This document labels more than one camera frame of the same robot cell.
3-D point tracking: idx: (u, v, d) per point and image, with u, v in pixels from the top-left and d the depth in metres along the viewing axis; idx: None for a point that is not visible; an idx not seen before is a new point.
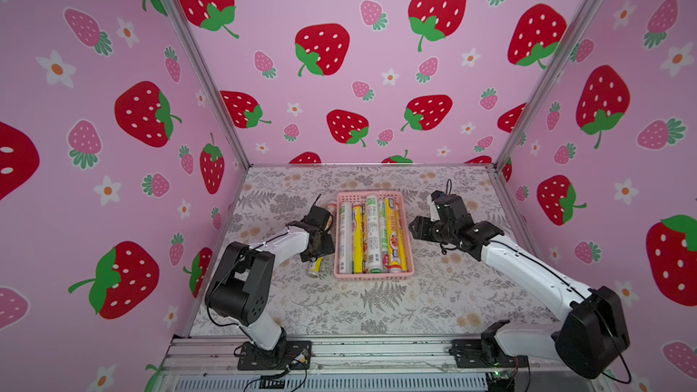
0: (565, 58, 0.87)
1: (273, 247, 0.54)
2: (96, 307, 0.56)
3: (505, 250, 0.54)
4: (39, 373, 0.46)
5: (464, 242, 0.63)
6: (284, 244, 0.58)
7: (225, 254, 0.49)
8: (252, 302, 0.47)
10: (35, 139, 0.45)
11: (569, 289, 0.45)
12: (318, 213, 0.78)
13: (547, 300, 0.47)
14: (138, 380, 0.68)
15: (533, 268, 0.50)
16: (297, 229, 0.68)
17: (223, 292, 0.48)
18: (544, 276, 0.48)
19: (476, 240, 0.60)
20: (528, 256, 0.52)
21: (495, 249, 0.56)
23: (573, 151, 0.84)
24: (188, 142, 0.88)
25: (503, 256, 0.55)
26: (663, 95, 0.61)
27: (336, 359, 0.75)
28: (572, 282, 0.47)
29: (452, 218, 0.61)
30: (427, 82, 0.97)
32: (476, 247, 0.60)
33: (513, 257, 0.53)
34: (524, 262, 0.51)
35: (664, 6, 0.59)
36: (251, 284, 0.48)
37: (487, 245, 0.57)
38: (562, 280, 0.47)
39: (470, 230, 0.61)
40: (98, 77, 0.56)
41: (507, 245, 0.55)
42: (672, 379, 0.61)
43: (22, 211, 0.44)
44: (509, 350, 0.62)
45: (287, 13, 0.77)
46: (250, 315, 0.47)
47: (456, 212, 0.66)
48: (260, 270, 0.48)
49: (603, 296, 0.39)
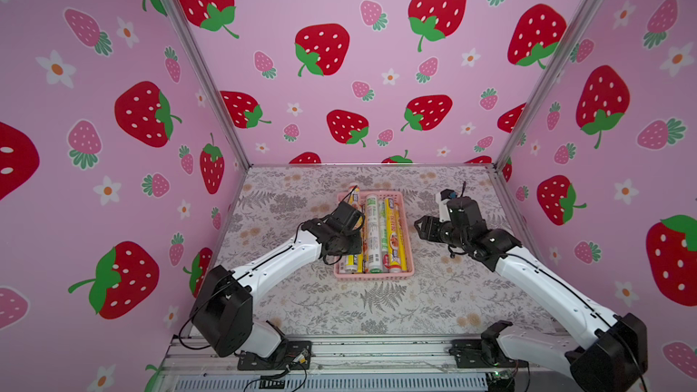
0: (564, 58, 0.87)
1: (261, 276, 0.47)
2: (96, 308, 0.56)
3: (524, 266, 0.51)
4: (38, 374, 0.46)
5: (478, 252, 0.58)
6: (277, 269, 0.49)
7: (208, 279, 0.45)
8: (226, 336, 0.42)
10: (35, 139, 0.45)
11: (593, 314, 0.43)
12: (344, 212, 0.65)
13: (567, 323, 0.45)
14: (137, 379, 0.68)
15: (554, 288, 0.47)
16: (309, 237, 0.57)
17: (202, 318, 0.45)
18: (568, 298, 0.45)
19: (493, 251, 0.56)
20: (548, 273, 0.49)
21: (514, 264, 0.52)
23: (573, 151, 0.84)
24: (188, 142, 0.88)
25: (521, 271, 0.51)
26: (663, 95, 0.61)
27: (336, 359, 0.75)
28: (596, 307, 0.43)
29: (466, 223, 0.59)
30: (427, 82, 0.97)
32: (491, 258, 0.56)
33: (532, 272, 0.50)
34: (544, 279, 0.49)
35: (664, 6, 0.59)
36: (226, 319, 0.43)
37: (505, 259, 0.54)
38: (585, 305, 0.44)
39: (486, 240, 0.57)
40: (98, 77, 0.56)
41: (526, 260, 0.52)
42: (673, 379, 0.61)
43: (22, 210, 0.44)
44: (509, 353, 0.62)
45: (287, 13, 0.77)
46: (225, 346, 0.43)
47: (470, 218, 0.62)
48: (234, 310, 0.42)
49: (628, 322, 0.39)
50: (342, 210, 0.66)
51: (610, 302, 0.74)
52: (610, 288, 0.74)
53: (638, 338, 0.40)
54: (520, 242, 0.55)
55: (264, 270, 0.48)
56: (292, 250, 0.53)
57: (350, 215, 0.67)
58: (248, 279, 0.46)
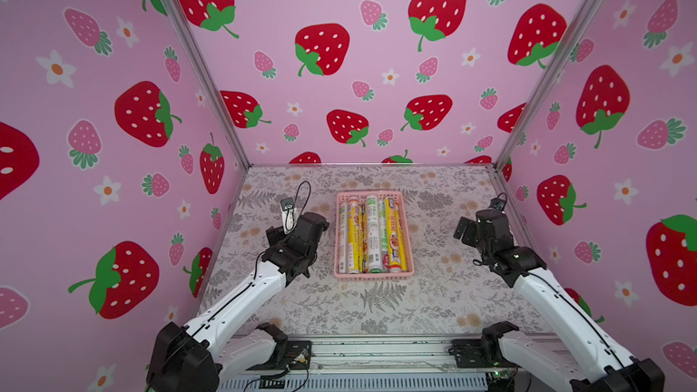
0: (565, 58, 0.87)
1: (220, 324, 0.44)
2: (96, 307, 0.56)
3: (544, 288, 0.50)
4: (39, 374, 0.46)
5: (499, 266, 0.58)
6: (237, 312, 0.46)
7: (157, 341, 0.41)
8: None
10: (34, 138, 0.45)
11: (608, 349, 0.42)
12: (304, 230, 0.61)
13: (578, 352, 0.44)
14: (138, 379, 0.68)
15: (571, 315, 0.46)
16: (270, 269, 0.54)
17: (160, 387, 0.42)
18: (584, 329, 0.44)
19: (513, 265, 0.55)
20: (568, 299, 0.48)
21: (535, 284, 0.51)
23: (573, 151, 0.84)
24: (188, 142, 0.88)
25: (541, 293, 0.50)
26: (664, 95, 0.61)
27: (336, 359, 0.75)
28: (613, 344, 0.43)
29: (493, 235, 0.62)
30: (427, 81, 0.97)
32: (512, 273, 0.56)
33: (551, 296, 0.49)
34: (562, 305, 0.48)
35: (664, 6, 0.59)
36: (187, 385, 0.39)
37: (525, 277, 0.53)
38: (601, 339, 0.43)
39: (508, 255, 0.56)
40: (98, 76, 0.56)
41: (548, 284, 0.51)
42: (672, 380, 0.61)
43: (22, 208, 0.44)
44: (507, 355, 0.63)
45: (287, 13, 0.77)
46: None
47: (497, 230, 0.61)
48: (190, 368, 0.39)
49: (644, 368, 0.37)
50: (302, 228, 0.61)
51: (610, 303, 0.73)
52: (609, 288, 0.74)
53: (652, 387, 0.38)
54: (545, 265, 0.54)
55: (223, 318, 0.45)
56: (255, 286, 0.51)
57: (309, 230, 0.61)
58: (204, 331, 0.43)
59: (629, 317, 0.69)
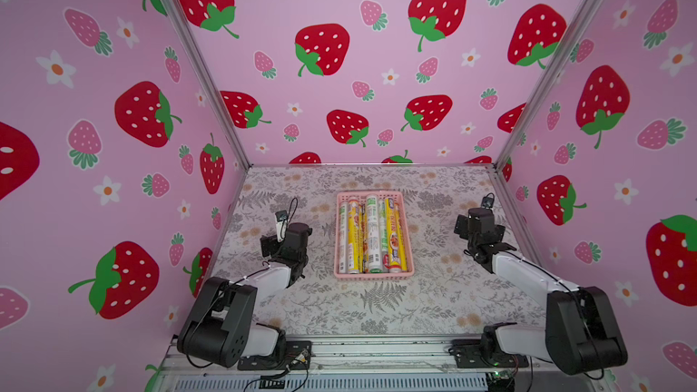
0: (565, 58, 0.87)
1: (254, 282, 0.51)
2: (96, 307, 0.56)
3: (511, 258, 0.61)
4: (39, 374, 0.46)
5: (479, 255, 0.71)
6: (266, 279, 0.56)
7: (203, 291, 0.47)
8: (232, 342, 0.43)
10: (34, 138, 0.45)
11: (557, 283, 0.50)
12: (294, 241, 0.71)
13: (538, 293, 0.52)
14: (137, 379, 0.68)
15: (530, 269, 0.56)
16: (279, 264, 0.66)
17: (201, 334, 0.44)
18: (538, 275, 0.53)
19: (490, 255, 0.66)
20: (530, 263, 0.58)
21: (504, 257, 0.62)
23: (573, 151, 0.84)
24: (188, 142, 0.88)
25: (507, 260, 0.61)
26: (664, 95, 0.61)
27: (336, 359, 0.75)
28: (564, 281, 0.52)
29: (478, 230, 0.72)
30: (428, 82, 0.97)
32: (489, 261, 0.67)
33: (515, 261, 0.60)
34: (524, 265, 0.58)
35: (664, 6, 0.59)
36: (232, 322, 0.44)
37: (495, 255, 0.65)
38: (554, 279, 0.52)
39: (488, 247, 0.68)
40: (98, 76, 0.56)
41: (513, 254, 0.63)
42: (672, 380, 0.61)
43: (21, 208, 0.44)
44: (505, 347, 0.63)
45: (287, 13, 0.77)
46: (229, 357, 0.43)
47: (484, 226, 0.72)
48: (240, 305, 0.46)
49: (586, 291, 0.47)
50: (290, 238, 0.71)
51: (610, 303, 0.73)
52: (609, 288, 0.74)
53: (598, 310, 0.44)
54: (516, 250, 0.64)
55: (257, 279, 0.54)
56: (271, 269, 0.61)
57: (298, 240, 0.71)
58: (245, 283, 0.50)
59: (629, 317, 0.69)
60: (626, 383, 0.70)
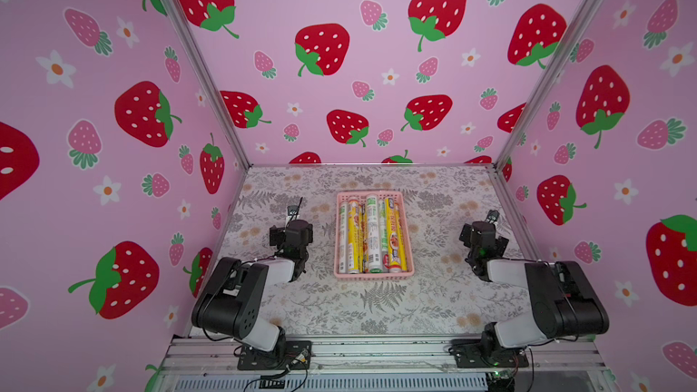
0: (565, 58, 0.87)
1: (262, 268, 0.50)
2: (96, 307, 0.56)
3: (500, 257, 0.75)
4: (38, 373, 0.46)
5: (476, 267, 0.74)
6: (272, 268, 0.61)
7: (218, 268, 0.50)
8: (245, 315, 0.45)
10: (34, 138, 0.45)
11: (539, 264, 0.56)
12: (294, 238, 0.73)
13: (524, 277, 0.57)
14: (137, 379, 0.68)
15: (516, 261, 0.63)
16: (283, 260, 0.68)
17: (212, 308, 0.46)
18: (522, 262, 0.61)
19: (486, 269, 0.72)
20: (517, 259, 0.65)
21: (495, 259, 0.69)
23: (573, 151, 0.84)
24: (188, 142, 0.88)
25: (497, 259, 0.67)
26: (664, 95, 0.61)
27: (336, 359, 0.75)
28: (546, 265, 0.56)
29: (479, 243, 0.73)
30: (428, 82, 0.97)
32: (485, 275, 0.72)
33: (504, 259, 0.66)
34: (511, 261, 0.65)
35: (664, 6, 0.59)
36: (245, 295, 0.47)
37: (490, 262, 0.71)
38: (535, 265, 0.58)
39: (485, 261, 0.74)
40: (98, 76, 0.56)
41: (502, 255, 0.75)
42: (672, 380, 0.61)
43: (21, 209, 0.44)
44: (505, 342, 0.63)
45: (287, 13, 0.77)
46: (241, 329, 0.45)
47: (484, 240, 0.77)
48: (254, 280, 0.49)
49: (563, 263, 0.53)
50: (291, 237, 0.73)
51: (610, 303, 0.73)
52: (609, 288, 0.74)
53: (573, 276, 0.51)
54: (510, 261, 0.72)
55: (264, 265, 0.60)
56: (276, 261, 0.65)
57: (299, 237, 0.74)
58: None
59: (629, 317, 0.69)
60: (626, 382, 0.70)
